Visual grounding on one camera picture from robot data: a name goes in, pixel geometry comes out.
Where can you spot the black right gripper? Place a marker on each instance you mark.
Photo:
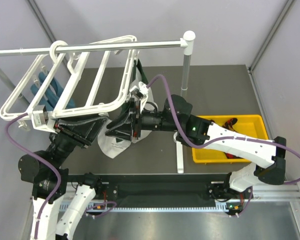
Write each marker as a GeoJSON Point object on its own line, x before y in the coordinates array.
{"type": "Point", "coordinates": [131, 116]}

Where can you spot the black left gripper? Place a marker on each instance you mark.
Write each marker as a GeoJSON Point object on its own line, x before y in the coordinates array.
{"type": "Point", "coordinates": [83, 130]}

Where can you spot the white and green cloth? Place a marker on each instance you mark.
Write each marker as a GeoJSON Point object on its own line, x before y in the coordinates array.
{"type": "Point", "coordinates": [111, 146]}

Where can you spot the white plastic clip hanger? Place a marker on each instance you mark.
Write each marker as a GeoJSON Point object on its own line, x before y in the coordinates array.
{"type": "Point", "coordinates": [78, 57]}

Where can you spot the red black argyle sock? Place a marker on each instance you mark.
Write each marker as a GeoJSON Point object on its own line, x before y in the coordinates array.
{"type": "Point", "coordinates": [229, 124]}

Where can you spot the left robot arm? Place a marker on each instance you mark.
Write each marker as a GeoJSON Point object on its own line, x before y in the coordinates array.
{"type": "Point", "coordinates": [49, 187]}

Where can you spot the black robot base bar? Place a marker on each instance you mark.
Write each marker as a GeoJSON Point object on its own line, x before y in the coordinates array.
{"type": "Point", "coordinates": [141, 191]}

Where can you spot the teal blue towel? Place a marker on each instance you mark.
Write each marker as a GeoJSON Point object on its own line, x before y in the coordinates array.
{"type": "Point", "coordinates": [52, 93]}

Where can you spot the white metal clothes rack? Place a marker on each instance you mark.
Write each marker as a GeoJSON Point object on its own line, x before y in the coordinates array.
{"type": "Point", "coordinates": [186, 43]}

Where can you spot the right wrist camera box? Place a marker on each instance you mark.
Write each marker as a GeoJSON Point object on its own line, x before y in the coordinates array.
{"type": "Point", "coordinates": [139, 90]}

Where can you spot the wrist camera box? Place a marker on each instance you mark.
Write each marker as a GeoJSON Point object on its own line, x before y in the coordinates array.
{"type": "Point", "coordinates": [41, 118]}
{"type": "Point", "coordinates": [139, 90]}

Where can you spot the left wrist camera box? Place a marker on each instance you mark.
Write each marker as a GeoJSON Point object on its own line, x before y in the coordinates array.
{"type": "Point", "coordinates": [41, 118]}

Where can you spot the white cable duct strip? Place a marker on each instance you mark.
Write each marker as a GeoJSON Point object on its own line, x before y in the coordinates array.
{"type": "Point", "coordinates": [217, 207]}

